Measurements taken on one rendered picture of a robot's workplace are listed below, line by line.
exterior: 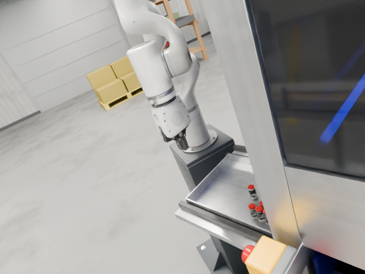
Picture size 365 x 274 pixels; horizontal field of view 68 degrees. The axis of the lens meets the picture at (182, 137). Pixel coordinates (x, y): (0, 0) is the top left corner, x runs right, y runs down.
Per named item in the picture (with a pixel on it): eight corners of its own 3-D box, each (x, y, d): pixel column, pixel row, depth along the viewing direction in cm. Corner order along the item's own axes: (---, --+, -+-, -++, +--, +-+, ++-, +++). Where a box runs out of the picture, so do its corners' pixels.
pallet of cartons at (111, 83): (155, 87, 574) (141, 54, 543) (103, 112, 552) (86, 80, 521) (145, 81, 649) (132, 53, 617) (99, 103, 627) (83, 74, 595)
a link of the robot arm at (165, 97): (157, 98, 71) (161, 108, 73) (178, 82, 76) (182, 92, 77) (139, 98, 78) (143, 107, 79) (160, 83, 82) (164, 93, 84)
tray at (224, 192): (321, 180, 82) (320, 170, 81) (281, 245, 69) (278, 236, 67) (231, 160, 107) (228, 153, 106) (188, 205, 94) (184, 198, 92)
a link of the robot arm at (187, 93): (174, 107, 131) (154, 60, 121) (210, 94, 128) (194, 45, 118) (173, 118, 120) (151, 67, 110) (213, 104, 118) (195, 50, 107)
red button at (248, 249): (267, 259, 57) (263, 246, 55) (258, 274, 55) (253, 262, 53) (251, 251, 60) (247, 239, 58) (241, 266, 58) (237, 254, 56)
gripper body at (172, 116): (157, 106, 73) (172, 141, 77) (182, 88, 78) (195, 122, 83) (142, 105, 78) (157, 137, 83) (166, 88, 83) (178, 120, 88)
